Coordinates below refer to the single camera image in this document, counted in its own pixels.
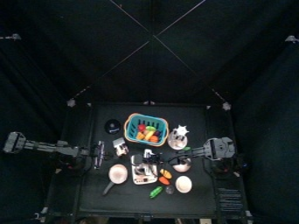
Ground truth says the green toy pepper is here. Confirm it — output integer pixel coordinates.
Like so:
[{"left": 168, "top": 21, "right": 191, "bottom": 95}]
[{"left": 148, "top": 185, "right": 164, "bottom": 200}]

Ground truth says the white star-shaped toy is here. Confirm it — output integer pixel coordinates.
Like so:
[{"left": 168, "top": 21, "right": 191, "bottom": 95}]
[{"left": 174, "top": 124, "right": 191, "bottom": 136}]

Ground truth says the toy frying pan white inside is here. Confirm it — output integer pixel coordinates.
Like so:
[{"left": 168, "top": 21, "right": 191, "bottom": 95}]
[{"left": 102, "top": 164, "right": 130, "bottom": 196}]

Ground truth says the yellow and orange toy food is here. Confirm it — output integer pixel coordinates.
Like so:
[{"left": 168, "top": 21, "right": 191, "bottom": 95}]
[{"left": 159, "top": 168, "right": 174, "bottom": 179}]

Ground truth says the silver round toy pot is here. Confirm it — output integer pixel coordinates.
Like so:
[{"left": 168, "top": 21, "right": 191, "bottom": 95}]
[{"left": 167, "top": 129, "right": 190, "bottom": 151}]

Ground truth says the white round plate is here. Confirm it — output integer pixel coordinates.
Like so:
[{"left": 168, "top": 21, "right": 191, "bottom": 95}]
[{"left": 174, "top": 175, "right": 194, "bottom": 194}]

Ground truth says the black round disc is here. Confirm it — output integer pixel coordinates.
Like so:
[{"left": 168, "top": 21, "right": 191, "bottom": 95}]
[{"left": 104, "top": 118, "right": 122, "bottom": 136}]

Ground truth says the white printed label sticker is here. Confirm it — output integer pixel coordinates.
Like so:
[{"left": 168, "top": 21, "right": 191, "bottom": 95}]
[{"left": 216, "top": 187, "right": 244, "bottom": 216}]

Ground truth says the teal basket with orange rim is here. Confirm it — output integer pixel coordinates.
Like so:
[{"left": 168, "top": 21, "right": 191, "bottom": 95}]
[{"left": 123, "top": 112, "right": 171, "bottom": 148}]

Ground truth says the silver toy spatula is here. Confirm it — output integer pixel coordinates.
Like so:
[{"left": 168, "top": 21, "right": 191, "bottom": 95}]
[{"left": 111, "top": 136, "right": 130, "bottom": 158}]

